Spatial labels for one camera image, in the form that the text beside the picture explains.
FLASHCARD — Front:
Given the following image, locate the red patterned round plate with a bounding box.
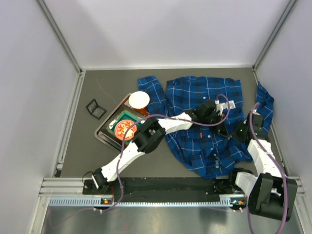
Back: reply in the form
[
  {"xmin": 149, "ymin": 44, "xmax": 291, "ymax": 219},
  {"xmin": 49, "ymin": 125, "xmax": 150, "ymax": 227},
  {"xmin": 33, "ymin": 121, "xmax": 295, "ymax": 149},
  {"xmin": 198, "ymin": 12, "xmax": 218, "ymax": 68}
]
[{"xmin": 114, "ymin": 119, "xmax": 137, "ymax": 141}]

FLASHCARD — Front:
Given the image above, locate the grey slotted cable duct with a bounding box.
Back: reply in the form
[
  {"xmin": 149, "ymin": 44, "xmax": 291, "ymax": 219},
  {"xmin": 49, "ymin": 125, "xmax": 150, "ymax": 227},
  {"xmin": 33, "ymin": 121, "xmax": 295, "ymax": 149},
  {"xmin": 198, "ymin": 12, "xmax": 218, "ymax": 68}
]
[{"xmin": 49, "ymin": 196, "xmax": 243, "ymax": 207}]

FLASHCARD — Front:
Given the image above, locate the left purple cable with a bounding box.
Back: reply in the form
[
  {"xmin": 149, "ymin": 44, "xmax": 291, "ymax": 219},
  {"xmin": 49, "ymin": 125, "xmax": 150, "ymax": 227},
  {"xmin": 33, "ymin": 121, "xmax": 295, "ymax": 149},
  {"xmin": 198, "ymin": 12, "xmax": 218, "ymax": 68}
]
[{"xmin": 94, "ymin": 94, "xmax": 232, "ymax": 213}]

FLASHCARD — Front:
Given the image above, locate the green square dish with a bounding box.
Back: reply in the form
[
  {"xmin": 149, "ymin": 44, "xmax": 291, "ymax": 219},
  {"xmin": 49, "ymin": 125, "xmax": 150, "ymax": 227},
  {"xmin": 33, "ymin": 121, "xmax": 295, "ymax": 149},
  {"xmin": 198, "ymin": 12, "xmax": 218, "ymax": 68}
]
[{"xmin": 105, "ymin": 110, "xmax": 143, "ymax": 142}]

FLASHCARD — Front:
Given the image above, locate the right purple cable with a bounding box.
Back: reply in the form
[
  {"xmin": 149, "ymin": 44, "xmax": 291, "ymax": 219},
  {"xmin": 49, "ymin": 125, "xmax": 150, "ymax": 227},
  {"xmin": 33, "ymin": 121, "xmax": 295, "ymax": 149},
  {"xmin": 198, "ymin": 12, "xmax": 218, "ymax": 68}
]
[{"xmin": 246, "ymin": 102, "xmax": 288, "ymax": 234}]

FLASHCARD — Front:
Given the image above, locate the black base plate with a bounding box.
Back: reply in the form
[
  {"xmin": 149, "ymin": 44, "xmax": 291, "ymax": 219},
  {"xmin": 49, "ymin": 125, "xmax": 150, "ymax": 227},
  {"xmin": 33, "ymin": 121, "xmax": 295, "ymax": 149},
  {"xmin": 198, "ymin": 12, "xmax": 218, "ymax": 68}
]
[{"xmin": 82, "ymin": 177, "xmax": 242, "ymax": 195}]

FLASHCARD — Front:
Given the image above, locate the metal tray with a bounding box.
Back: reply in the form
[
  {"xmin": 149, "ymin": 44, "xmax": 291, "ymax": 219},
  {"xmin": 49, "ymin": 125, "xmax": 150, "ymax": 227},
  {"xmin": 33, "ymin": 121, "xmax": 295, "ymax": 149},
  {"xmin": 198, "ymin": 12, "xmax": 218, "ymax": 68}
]
[{"xmin": 95, "ymin": 93, "xmax": 150, "ymax": 152}]

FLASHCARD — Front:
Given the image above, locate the blue plaid shirt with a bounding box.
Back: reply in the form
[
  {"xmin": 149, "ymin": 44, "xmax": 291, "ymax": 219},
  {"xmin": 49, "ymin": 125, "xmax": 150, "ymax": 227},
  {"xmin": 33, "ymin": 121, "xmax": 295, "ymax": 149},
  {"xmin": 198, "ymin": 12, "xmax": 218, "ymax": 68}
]
[{"xmin": 137, "ymin": 76, "xmax": 275, "ymax": 180}]

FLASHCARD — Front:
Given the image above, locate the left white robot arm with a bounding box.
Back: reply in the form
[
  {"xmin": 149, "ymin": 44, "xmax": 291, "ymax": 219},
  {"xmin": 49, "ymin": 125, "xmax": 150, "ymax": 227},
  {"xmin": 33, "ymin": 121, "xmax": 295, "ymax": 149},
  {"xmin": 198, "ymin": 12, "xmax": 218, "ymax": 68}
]
[{"xmin": 92, "ymin": 99, "xmax": 231, "ymax": 190}]

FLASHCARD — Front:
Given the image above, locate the purple cable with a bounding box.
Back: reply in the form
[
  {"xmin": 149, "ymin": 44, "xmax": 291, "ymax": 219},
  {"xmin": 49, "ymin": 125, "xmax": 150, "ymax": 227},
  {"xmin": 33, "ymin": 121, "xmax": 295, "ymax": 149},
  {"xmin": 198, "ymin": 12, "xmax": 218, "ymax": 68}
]
[
  {"xmin": 94, "ymin": 94, "xmax": 232, "ymax": 213},
  {"xmin": 246, "ymin": 102, "xmax": 288, "ymax": 234}
]

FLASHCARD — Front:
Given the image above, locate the orange cup white lid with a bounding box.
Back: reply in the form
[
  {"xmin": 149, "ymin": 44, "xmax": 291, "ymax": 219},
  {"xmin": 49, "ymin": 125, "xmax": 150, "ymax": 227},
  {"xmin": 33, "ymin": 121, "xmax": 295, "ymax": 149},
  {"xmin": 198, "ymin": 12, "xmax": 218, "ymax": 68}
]
[{"xmin": 128, "ymin": 91, "xmax": 150, "ymax": 116}]

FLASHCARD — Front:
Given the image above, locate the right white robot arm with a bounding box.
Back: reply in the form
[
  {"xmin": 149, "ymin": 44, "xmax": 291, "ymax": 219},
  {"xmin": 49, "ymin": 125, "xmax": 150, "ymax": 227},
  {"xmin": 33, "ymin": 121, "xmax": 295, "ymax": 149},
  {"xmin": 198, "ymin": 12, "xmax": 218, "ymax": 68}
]
[{"xmin": 230, "ymin": 114, "xmax": 298, "ymax": 222}]

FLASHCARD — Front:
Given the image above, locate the small black open case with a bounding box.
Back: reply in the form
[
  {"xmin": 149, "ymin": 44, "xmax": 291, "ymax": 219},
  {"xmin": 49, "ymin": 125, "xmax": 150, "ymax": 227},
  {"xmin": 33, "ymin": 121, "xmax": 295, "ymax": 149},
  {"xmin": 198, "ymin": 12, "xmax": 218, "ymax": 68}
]
[{"xmin": 86, "ymin": 98, "xmax": 107, "ymax": 119}]

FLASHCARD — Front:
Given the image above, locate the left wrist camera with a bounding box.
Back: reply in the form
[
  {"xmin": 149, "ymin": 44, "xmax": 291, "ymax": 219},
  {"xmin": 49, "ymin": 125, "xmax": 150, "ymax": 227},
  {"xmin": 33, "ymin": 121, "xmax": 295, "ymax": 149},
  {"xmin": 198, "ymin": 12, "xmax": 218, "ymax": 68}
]
[{"xmin": 215, "ymin": 100, "xmax": 231, "ymax": 116}]

